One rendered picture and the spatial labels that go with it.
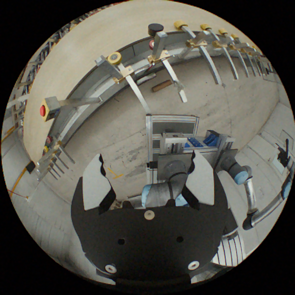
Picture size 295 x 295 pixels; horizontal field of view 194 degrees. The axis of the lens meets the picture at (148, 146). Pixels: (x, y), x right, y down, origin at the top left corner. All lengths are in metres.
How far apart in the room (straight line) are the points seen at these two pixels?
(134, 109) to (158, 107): 0.38
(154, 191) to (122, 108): 1.31
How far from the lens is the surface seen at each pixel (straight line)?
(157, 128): 1.28
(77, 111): 1.08
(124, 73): 0.60
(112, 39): 0.72
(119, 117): 1.51
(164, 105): 1.46
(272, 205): 0.74
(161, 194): 0.41
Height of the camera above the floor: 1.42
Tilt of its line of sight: 60 degrees down
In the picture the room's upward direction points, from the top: 176 degrees clockwise
